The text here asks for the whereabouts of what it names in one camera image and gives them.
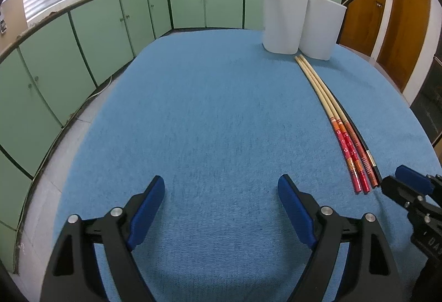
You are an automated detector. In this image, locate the white floor cable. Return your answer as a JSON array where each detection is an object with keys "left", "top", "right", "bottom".
[{"left": 88, "top": 75, "right": 113, "bottom": 98}]

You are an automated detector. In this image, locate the black glass-front cabinet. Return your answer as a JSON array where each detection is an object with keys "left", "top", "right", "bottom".
[{"left": 409, "top": 46, "right": 442, "bottom": 147}]

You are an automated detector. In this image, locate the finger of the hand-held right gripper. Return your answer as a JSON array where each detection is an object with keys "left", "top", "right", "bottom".
[{"left": 381, "top": 165, "right": 442, "bottom": 220}]

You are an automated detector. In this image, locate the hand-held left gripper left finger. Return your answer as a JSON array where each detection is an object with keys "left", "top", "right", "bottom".
[{"left": 41, "top": 175, "right": 165, "bottom": 302}]

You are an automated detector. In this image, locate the blue table mat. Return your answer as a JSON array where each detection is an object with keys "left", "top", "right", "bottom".
[{"left": 52, "top": 27, "right": 442, "bottom": 302}]

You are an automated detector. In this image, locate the red-ended bamboo chopstick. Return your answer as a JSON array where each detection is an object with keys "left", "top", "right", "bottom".
[
  {"left": 294, "top": 56, "right": 363, "bottom": 194},
  {"left": 299, "top": 54, "right": 372, "bottom": 192}
]

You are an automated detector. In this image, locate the white two-compartment utensil holder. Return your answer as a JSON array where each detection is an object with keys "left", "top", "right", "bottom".
[{"left": 262, "top": 0, "right": 348, "bottom": 61}]

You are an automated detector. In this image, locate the brown kitchen countertop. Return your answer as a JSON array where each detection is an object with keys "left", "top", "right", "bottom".
[{"left": 0, "top": 0, "right": 349, "bottom": 57}]

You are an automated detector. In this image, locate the plain wooden door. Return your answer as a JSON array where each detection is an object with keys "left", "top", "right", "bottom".
[{"left": 376, "top": 0, "right": 432, "bottom": 93}]

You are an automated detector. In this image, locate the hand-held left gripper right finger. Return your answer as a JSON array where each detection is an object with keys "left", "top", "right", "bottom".
[{"left": 277, "top": 174, "right": 403, "bottom": 302}]

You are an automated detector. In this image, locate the dark red patterned chopstick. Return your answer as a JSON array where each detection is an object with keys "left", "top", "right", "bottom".
[{"left": 336, "top": 108, "right": 380, "bottom": 188}]

